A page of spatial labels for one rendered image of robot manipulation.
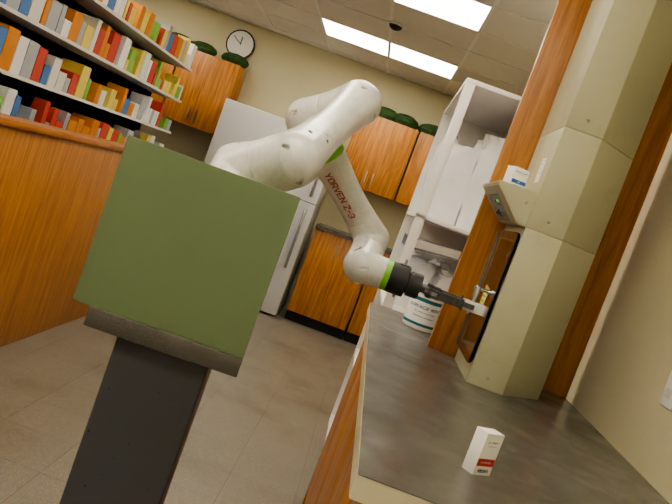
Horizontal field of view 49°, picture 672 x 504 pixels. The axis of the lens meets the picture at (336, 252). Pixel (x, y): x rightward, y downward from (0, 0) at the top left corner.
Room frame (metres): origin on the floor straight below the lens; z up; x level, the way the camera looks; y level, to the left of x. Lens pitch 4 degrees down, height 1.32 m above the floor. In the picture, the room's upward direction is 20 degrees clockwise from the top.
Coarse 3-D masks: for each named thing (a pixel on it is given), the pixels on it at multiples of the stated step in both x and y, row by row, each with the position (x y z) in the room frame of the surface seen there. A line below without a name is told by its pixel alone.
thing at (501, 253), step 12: (504, 240) 2.28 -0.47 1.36; (516, 240) 2.11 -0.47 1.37; (504, 252) 2.20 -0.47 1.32; (492, 264) 2.32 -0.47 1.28; (504, 264) 2.13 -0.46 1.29; (492, 276) 2.25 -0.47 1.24; (492, 288) 2.17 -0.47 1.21; (492, 300) 2.11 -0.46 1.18; (468, 324) 2.34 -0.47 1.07; (480, 324) 2.14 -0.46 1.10; (468, 336) 2.26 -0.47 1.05; (480, 336) 2.11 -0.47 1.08; (468, 348) 2.19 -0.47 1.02; (468, 360) 2.12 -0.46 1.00
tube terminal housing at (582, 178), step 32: (576, 160) 2.10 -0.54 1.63; (608, 160) 2.15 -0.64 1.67; (544, 192) 2.10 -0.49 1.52; (576, 192) 2.10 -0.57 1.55; (608, 192) 2.19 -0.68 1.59; (544, 224) 2.10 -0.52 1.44; (576, 224) 2.12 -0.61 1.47; (544, 256) 2.10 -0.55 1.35; (576, 256) 2.17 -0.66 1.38; (512, 288) 2.10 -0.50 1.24; (544, 288) 2.10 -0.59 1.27; (576, 288) 2.21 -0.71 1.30; (512, 320) 2.10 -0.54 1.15; (544, 320) 2.14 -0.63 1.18; (480, 352) 2.10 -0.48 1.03; (512, 352) 2.10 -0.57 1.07; (544, 352) 2.19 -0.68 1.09; (480, 384) 2.10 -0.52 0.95; (512, 384) 2.12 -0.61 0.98
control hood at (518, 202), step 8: (488, 184) 2.31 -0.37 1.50; (496, 184) 2.15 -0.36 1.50; (504, 184) 2.11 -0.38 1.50; (512, 184) 2.11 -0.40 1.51; (488, 192) 2.36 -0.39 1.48; (496, 192) 2.21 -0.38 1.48; (504, 192) 2.11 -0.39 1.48; (512, 192) 2.11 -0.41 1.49; (520, 192) 2.10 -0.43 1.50; (528, 192) 2.10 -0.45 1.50; (504, 200) 2.14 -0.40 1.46; (512, 200) 2.11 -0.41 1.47; (520, 200) 2.10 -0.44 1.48; (528, 200) 2.10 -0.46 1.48; (504, 208) 2.20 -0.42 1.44; (512, 208) 2.10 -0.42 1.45; (520, 208) 2.10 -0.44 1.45; (528, 208) 2.10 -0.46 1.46; (496, 216) 2.42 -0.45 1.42; (512, 216) 2.12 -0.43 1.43; (520, 216) 2.10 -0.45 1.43; (528, 216) 2.10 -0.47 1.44; (512, 224) 2.23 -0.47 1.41; (520, 224) 2.11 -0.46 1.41
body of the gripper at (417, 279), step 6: (414, 276) 2.14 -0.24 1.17; (420, 276) 2.14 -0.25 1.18; (414, 282) 2.13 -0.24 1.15; (420, 282) 2.13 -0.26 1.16; (408, 288) 2.13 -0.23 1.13; (414, 288) 2.13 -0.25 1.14; (420, 288) 2.13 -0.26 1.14; (426, 288) 2.12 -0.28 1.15; (432, 288) 2.15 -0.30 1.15; (408, 294) 2.14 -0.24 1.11; (414, 294) 2.13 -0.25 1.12; (426, 294) 2.12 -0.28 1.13
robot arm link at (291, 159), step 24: (336, 96) 1.91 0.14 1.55; (360, 96) 1.92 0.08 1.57; (312, 120) 1.74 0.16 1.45; (336, 120) 1.78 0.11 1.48; (360, 120) 1.89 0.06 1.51; (264, 144) 1.64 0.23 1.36; (288, 144) 1.61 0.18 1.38; (312, 144) 1.63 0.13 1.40; (336, 144) 1.76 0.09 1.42; (264, 168) 1.63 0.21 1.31; (288, 168) 1.61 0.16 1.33; (312, 168) 1.62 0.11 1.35
